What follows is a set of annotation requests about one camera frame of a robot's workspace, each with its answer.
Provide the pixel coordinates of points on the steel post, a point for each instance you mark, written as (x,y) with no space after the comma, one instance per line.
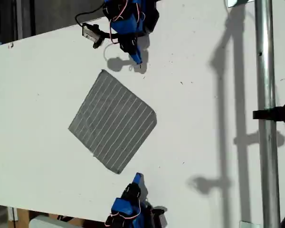
(267,71)

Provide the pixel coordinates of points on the black clamp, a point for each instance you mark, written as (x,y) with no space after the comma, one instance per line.
(280,114)

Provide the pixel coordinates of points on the grey white-striped towel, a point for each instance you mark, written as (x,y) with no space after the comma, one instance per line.
(111,121)

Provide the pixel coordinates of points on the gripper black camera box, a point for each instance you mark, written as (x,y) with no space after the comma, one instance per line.
(91,34)
(160,217)

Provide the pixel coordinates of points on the wooden table leg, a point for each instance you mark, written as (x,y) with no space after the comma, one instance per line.
(22,218)

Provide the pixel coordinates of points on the white box under table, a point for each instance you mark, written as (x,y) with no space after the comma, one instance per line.
(52,223)

